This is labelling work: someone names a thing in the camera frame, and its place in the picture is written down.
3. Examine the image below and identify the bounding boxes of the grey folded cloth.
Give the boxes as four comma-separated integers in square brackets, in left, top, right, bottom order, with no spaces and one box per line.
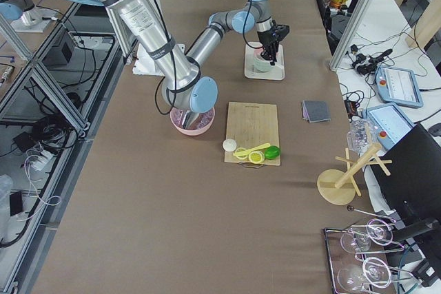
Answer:
[302,101,331,123]

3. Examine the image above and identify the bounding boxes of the green lime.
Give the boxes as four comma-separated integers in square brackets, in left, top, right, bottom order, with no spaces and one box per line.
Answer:
[264,145,280,160]

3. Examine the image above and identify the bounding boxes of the cream rabbit tray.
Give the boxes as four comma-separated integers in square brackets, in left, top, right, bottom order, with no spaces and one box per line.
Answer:
[244,45,285,81]

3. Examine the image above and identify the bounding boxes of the wine glass rack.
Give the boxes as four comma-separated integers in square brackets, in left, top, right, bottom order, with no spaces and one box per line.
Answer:
[323,211,413,293]

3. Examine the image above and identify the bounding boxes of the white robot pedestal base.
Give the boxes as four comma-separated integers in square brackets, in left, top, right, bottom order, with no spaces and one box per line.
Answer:
[132,41,185,78]

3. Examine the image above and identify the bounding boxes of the wooden cutting board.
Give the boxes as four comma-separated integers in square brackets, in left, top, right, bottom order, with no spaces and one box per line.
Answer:
[225,102,280,149]

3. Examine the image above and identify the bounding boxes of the small pink bowl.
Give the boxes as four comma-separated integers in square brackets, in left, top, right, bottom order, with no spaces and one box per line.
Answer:
[253,48,267,63]

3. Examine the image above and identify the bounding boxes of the lemon slice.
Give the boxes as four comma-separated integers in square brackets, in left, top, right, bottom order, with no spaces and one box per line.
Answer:
[248,150,265,165]
[236,155,248,161]

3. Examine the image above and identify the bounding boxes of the aluminium frame post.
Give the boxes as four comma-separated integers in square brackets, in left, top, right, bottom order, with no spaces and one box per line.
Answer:
[329,0,373,72]

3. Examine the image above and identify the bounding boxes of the lower lemon slice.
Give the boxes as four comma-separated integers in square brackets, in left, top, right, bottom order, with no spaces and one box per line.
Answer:
[236,155,248,161]

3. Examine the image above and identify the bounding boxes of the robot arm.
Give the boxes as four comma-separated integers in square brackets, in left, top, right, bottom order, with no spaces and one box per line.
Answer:
[68,0,289,113]

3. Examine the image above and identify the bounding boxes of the wooden mug tree stand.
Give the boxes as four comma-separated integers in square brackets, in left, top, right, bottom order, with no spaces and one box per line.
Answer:
[317,125,393,207]

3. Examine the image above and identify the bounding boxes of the metal ice scoop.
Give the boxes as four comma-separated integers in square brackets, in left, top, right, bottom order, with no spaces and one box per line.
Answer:
[180,110,199,129]

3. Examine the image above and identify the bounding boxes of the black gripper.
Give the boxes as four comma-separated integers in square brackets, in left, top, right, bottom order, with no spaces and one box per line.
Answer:
[258,20,289,66]

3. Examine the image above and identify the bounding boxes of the blue teach pendant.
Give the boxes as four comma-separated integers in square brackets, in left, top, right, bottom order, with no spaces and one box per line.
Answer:
[376,66,424,108]

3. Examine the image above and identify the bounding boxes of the upper lemon slice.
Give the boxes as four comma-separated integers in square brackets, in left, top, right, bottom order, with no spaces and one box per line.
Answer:
[248,150,265,165]

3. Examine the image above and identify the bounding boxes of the large pink ice bowl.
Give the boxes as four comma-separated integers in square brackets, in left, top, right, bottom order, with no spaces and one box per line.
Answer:
[170,108,216,136]

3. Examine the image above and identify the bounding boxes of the top green bowl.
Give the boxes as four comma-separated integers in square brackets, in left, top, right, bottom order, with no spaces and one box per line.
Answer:
[254,59,275,72]

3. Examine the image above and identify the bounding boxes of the yellow plastic knife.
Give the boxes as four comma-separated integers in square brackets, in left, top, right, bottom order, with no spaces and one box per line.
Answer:
[233,143,271,157]

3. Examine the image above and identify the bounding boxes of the white steamed bun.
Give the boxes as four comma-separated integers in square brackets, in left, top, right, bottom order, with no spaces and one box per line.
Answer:
[223,138,237,152]

